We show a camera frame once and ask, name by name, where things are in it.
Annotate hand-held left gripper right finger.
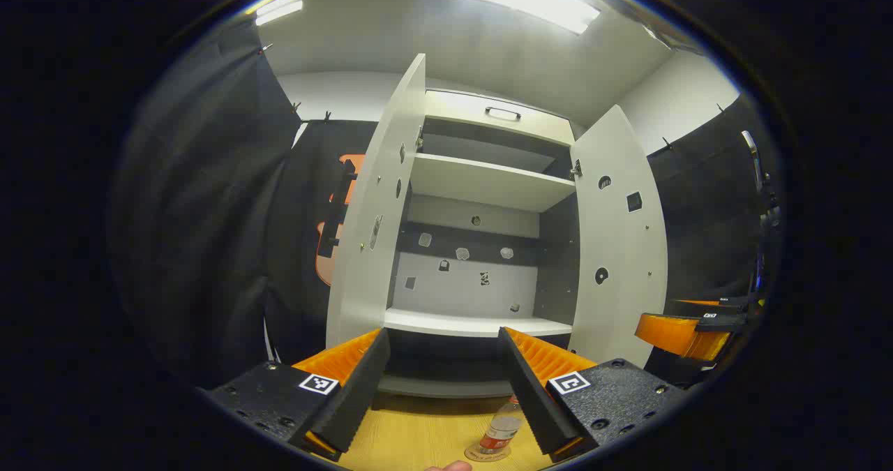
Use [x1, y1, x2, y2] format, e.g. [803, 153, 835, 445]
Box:
[497, 327, 688, 463]

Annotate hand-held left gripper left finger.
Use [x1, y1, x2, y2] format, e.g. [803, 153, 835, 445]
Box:
[197, 327, 391, 462]

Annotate clear plastic bottle red label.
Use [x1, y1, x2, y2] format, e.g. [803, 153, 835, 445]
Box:
[464, 396, 525, 463]

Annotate white cabinet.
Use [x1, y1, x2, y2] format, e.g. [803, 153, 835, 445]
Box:
[384, 89, 581, 398]

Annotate white cabinet shelf board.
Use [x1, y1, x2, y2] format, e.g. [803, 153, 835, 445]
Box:
[410, 152, 577, 214]

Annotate large ceiling light panel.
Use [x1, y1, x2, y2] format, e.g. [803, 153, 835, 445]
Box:
[438, 0, 601, 36]

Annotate narrow ceiling light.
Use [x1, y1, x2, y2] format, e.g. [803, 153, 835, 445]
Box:
[244, 0, 308, 27]

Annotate black bar door handle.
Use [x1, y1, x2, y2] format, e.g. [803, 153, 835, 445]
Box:
[317, 156, 359, 262]

